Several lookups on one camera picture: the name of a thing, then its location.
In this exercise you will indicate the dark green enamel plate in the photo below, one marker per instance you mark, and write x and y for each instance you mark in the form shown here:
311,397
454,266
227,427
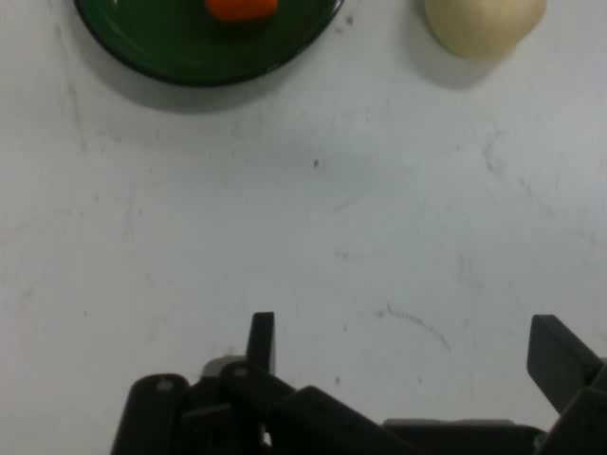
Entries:
189,47

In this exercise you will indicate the cream rounded object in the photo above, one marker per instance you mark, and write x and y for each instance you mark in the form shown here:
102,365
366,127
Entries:
479,23

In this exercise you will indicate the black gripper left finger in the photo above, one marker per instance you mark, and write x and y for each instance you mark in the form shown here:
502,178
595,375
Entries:
258,407

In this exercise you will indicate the orange foam block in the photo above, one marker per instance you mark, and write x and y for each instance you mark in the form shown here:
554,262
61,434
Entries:
242,8

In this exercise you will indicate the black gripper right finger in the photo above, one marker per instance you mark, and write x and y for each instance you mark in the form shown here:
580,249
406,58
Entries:
564,360

